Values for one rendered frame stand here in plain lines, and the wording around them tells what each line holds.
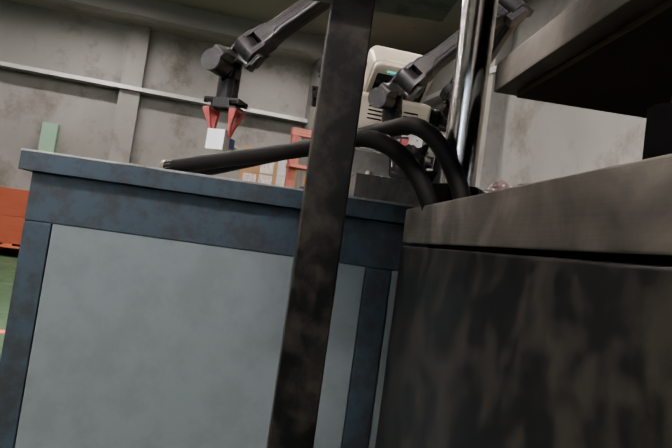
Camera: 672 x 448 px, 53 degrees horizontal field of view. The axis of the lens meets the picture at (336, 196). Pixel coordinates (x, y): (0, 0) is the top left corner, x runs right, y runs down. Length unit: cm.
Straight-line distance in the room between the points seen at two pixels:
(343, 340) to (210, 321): 25
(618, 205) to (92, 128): 1037
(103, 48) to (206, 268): 972
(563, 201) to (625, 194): 9
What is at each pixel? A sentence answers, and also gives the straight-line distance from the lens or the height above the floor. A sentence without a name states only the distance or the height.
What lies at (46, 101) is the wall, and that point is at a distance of 1084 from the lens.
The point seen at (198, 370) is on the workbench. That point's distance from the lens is 131.
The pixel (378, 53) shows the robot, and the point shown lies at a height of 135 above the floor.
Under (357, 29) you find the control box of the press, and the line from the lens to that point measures 95.
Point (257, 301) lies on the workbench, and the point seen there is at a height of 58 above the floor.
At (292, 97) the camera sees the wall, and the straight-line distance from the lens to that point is 1099.
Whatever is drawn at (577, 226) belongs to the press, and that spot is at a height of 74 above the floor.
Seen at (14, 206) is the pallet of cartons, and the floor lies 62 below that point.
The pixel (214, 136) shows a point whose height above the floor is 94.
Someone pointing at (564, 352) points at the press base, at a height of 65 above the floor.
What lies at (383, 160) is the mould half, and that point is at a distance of 153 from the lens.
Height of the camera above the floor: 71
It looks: 4 degrees up
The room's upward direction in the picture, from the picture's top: 8 degrees clockwise
